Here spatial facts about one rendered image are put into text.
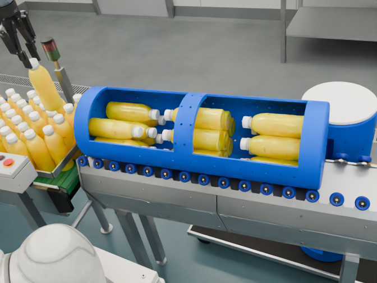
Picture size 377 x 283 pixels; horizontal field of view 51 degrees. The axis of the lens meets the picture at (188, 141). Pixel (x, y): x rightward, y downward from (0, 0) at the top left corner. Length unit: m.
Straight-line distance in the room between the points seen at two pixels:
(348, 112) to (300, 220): 0.45
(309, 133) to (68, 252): 0.73
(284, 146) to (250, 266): 1.19
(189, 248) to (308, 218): 1.16
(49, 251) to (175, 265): 1.54
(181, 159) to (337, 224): 0.56
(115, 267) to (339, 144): 0.92
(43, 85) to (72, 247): 0.77
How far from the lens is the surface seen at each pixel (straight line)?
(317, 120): 1.22
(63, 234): 0.93
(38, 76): 1.52
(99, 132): 1.51
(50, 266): 0.90
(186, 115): 1.30
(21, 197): 1.71
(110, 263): 1.18
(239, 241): 2.24
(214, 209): 1.48
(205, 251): 2.41
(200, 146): 1.33
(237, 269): 2.32
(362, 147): 1.64
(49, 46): 2.02
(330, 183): 1.45
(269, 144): 1.26
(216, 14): 4.99
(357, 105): 1.62
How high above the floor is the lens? 1.97
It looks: 39 degrees down
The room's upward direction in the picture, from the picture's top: 12 degrees counter-clockwise
